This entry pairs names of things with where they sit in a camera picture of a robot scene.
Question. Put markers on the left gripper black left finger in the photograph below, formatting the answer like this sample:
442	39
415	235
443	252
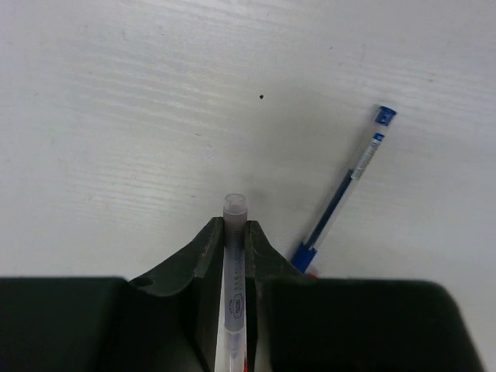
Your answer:
176	307

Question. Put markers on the blue pen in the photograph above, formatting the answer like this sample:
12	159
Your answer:
361	156

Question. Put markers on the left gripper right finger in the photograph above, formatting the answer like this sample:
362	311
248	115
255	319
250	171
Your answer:
272	305

